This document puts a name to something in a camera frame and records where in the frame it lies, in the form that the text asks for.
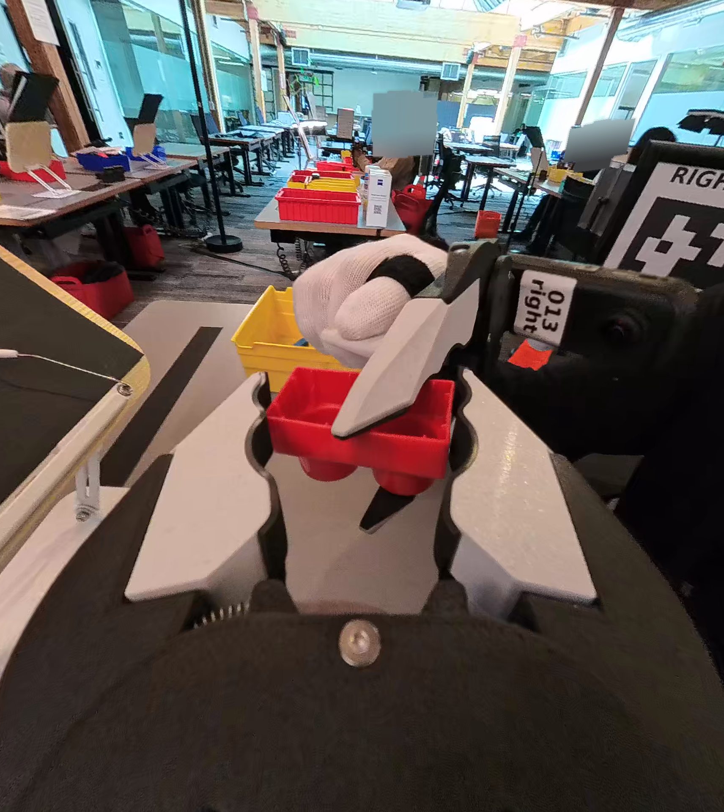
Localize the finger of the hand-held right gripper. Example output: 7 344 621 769
330 278 482 440
359 485 417 535

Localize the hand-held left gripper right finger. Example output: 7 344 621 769
433 369 599 621

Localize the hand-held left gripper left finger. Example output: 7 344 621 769
124 371 288 610

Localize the red toy brick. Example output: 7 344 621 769
267 367 456 497

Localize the person's right hand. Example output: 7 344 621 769
292 233 450 370

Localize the wooden office desk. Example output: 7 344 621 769
0 143 236 280
254 190 407 267

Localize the red bag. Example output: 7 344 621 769
392 184 433 236

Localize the white card display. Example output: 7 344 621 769
365 166 395 228

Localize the long red bin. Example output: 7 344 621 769
275 188 362 224

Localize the long yellow bin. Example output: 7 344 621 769
287 176 359 193

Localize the black sheet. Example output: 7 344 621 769
0 222 141 546

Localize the red storage bin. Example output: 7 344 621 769
51 260 134 321

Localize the small book stand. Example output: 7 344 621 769
124 94 169 169
5 73 74 194

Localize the blue plastic bin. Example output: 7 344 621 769
77 149 131 172

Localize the small red bin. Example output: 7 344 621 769
0 159 68 184

